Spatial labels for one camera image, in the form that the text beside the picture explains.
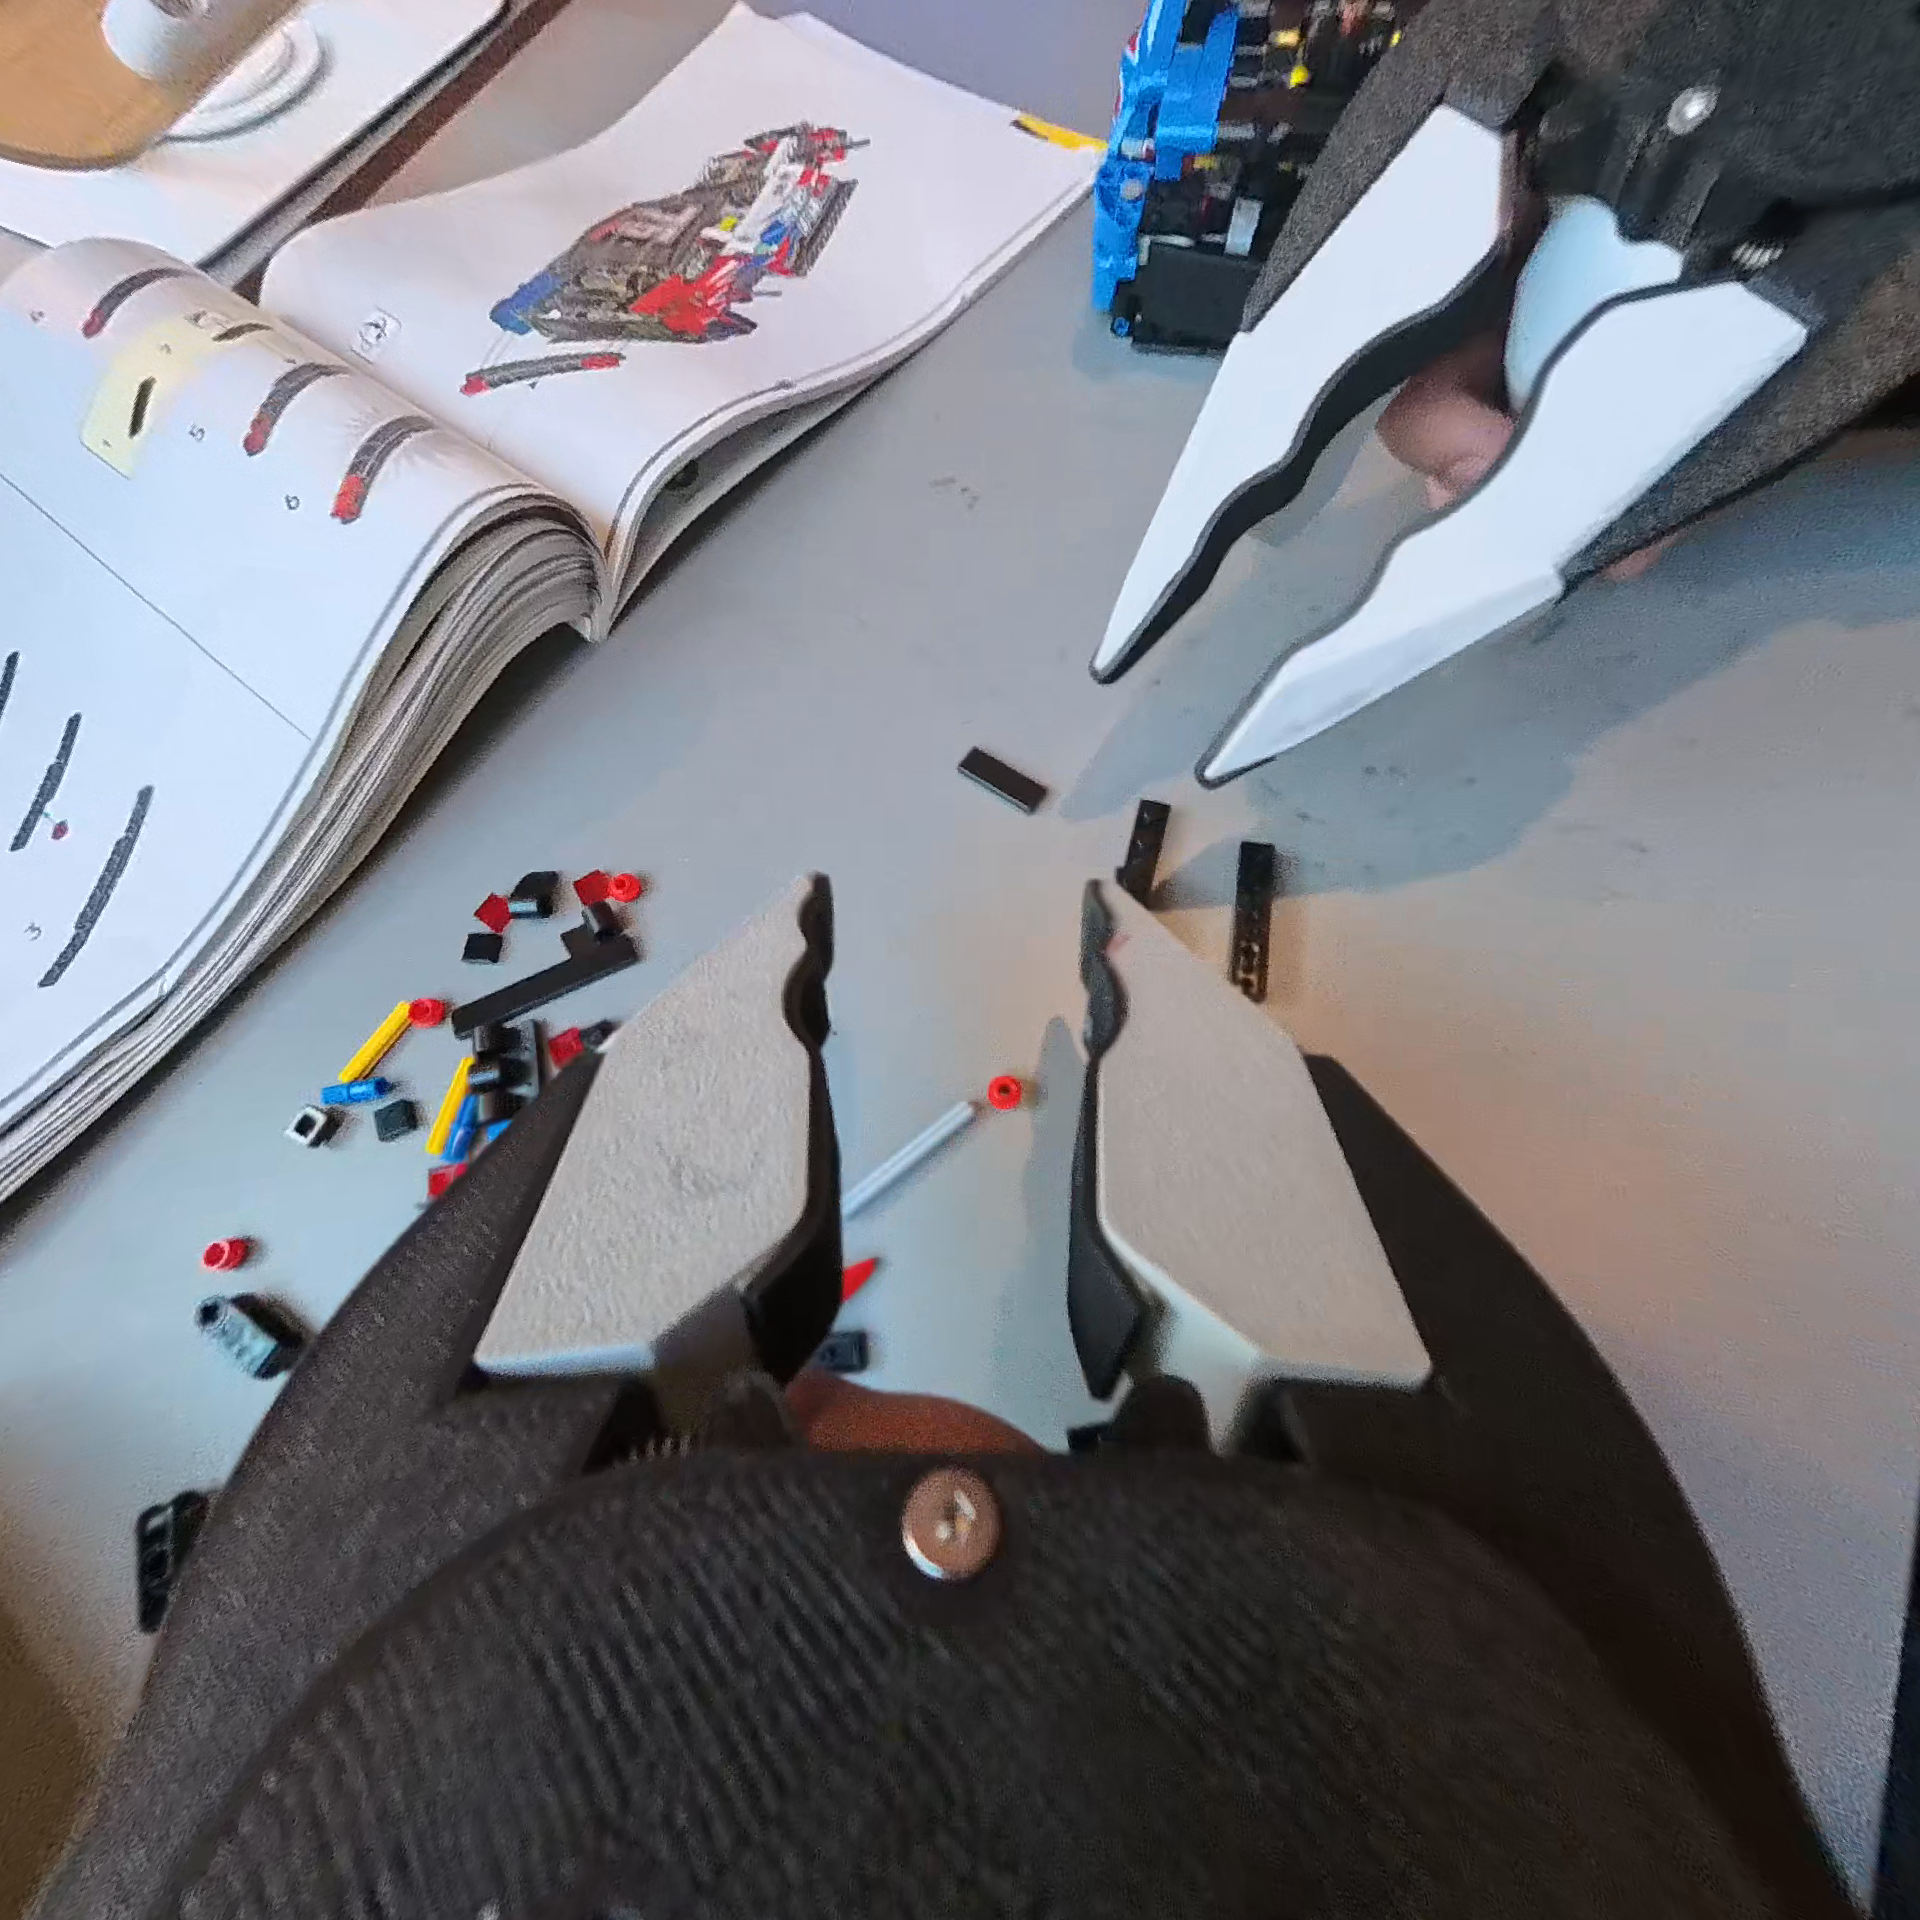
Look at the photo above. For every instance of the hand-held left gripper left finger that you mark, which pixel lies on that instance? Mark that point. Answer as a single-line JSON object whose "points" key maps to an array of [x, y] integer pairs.
{"points": [[675, 1171]]}

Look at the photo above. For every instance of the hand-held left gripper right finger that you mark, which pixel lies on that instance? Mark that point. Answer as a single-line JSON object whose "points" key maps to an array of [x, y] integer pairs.
{"points": [[1230, 1201]]}

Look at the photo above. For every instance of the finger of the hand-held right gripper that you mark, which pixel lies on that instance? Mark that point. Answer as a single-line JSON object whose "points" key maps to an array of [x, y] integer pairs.
{"points": [[1319, 331], [1500, 600]]}

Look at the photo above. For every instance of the black brick plate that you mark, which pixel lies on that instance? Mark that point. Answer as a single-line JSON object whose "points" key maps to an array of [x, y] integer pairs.
{"points": [[1254, 917], [1143, 853]]}

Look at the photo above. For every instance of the person's right hand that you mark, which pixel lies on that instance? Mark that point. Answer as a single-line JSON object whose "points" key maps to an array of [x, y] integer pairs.
{"points": [[1448, 428]]}

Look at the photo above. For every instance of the black hinge brick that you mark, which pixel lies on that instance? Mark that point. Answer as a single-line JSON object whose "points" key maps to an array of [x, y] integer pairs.
{"points": [[503, 1072]]}

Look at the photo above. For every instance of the red wedge brick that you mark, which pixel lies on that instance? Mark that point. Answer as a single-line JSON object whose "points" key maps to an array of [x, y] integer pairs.
{"points": [[858, 1279]]}

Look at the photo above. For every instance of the toy brick car model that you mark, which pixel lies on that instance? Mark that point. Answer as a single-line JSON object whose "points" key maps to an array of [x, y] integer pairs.
{"points": [[1184, 150]]}

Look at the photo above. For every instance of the grey axle rod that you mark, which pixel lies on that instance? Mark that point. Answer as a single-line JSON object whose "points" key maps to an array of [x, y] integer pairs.
{"points": [[916, 1158]]}

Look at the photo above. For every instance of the black pin connector brick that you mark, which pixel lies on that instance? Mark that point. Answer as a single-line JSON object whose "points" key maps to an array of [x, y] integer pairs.
{"points": [[248, 1333]]}

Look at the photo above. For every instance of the small black brick tile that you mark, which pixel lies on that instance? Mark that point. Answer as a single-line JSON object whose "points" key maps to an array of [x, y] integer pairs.
{"points": [[1003, 780]]}

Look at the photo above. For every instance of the open instruction booklet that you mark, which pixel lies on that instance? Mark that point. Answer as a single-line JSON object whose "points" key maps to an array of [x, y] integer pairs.
{"points": [[451, 452]]}

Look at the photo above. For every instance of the wooden document stand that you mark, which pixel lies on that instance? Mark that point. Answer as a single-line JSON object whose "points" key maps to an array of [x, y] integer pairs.
{"points": [[61, 91]]}

